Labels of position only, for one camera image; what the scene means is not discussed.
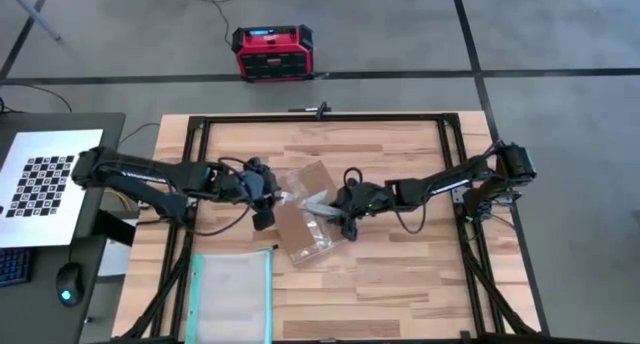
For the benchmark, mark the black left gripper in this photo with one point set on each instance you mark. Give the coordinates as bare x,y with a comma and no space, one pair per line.
235,186

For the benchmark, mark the black aluminium table frame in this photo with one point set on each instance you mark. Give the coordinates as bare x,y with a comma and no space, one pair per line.
325,118

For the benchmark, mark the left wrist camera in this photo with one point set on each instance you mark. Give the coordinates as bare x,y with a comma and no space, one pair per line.
254,184

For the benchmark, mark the black keyboard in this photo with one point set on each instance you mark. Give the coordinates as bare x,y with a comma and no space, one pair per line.
15,266

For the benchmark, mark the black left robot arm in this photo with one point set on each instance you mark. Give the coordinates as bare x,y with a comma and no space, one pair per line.
150,176

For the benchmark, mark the white paper sheet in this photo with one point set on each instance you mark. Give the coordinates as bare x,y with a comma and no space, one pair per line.
114,259

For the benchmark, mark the checkerboard calibration board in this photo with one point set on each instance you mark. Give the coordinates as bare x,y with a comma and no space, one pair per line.
45,184

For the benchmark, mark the red black jobsite radio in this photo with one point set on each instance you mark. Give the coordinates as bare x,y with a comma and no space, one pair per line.
272,51

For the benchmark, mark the black desk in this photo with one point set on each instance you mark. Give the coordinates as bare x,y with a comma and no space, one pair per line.
35,314

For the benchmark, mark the black computer mouse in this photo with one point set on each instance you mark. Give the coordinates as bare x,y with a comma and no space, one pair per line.
70,284

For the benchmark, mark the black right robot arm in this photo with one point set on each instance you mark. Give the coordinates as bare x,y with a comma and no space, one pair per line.
450,181

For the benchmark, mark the silver utility knife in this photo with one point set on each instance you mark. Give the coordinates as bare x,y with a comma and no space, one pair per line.
322,209

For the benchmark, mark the grey metal pole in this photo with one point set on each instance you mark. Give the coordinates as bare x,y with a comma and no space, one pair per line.
32,11

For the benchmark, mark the taped brown cardboard box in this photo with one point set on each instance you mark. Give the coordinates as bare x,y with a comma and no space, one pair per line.
300,229

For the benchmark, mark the teal mesh zipper pouch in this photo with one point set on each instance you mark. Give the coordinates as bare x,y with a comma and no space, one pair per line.
230,299

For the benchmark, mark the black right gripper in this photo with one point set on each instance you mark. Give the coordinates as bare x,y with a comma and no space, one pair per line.
367,201

